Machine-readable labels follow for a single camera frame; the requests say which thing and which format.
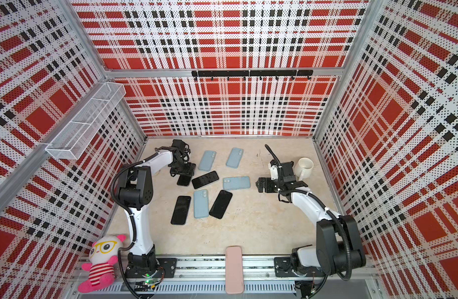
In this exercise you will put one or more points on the blue case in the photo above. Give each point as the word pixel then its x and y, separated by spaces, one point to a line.
pixel 207 160
pixel 201 204
pixel 236 183
pixel 234 158

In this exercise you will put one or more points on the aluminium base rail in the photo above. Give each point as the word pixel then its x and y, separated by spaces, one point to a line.
pixel 198 276

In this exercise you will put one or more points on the white wire basket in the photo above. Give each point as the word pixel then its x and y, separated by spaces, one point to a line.
pixel 72 141

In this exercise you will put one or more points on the white mug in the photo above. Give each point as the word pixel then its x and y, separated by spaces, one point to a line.
pixel 303 168

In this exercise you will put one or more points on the black phone centre horizontal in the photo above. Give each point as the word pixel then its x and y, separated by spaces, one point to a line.
pixel 205 180

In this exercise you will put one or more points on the purple black phone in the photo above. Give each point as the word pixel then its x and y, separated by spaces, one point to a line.
pixel 185 179

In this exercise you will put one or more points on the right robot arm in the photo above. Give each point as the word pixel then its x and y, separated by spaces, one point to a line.
pixel 338 249

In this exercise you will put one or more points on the pink plush toy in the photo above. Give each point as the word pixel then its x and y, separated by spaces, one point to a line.
pixel 103 257

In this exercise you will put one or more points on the black phone lower left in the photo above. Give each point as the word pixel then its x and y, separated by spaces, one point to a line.
pixel 181 210

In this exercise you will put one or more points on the black hook rail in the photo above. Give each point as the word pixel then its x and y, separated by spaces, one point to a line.
pixel 253 73

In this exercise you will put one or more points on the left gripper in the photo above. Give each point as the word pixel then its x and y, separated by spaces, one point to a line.
pixel 173 170

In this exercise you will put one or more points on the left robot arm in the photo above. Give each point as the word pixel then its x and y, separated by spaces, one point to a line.
pixel 132 189

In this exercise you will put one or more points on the pink phone on rail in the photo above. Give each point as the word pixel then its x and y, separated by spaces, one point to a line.
pixel 234 281

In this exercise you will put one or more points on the black phone lower right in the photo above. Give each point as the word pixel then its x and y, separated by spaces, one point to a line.
pixel 221 204

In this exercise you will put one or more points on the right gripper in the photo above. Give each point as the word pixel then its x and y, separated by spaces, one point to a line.
pixel 267 186

